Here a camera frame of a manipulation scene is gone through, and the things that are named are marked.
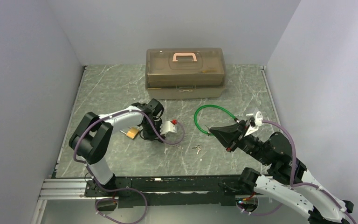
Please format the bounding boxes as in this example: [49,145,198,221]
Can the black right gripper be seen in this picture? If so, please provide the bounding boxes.
[208,119,272,165]

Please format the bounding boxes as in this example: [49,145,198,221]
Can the brass padlock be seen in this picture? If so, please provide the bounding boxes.
[120,127,140,140]

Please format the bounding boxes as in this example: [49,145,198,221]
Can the green cable lock loop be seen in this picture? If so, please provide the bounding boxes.
[193,104,239,136]

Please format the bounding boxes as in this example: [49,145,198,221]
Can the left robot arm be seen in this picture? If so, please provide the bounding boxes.
[69,98,164,196]

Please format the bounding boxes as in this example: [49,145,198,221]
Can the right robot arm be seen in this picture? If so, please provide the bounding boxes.
[208,119,355,224]

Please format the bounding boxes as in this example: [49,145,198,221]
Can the small silver key pair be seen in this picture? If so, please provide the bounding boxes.
[193,145,202,155]

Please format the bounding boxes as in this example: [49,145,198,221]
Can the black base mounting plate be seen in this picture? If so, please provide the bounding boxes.
[84,175,259,212]

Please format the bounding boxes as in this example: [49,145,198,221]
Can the translucent brown plastic toolbox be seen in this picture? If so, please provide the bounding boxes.
[145,48,227,99]

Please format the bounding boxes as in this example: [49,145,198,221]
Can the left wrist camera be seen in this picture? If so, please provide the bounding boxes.
[160,121,177,135]

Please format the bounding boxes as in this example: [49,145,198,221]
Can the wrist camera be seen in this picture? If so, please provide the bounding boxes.
[160,121,177,135]
[245,108,263,136]

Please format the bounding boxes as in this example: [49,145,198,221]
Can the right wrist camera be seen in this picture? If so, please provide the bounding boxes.
[245,108,263,136]

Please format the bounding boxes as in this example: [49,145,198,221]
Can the silver keys on ring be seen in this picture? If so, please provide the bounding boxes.
[171,144,184,150]

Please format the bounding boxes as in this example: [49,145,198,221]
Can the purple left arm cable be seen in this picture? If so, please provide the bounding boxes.
[72,110,186,224]

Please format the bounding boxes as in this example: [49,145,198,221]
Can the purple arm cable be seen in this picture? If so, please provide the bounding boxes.
[72,110,186,224]
[236,119,357,224]

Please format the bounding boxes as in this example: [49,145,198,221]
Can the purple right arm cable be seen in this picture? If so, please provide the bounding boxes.
[236,119,357,224]

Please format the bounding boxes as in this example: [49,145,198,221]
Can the pink toolbox handle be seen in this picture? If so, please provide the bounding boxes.
[172,52,198,63]

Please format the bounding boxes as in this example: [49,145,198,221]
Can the aluminium extrusion rail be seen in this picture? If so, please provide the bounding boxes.
[39,178,90,200]

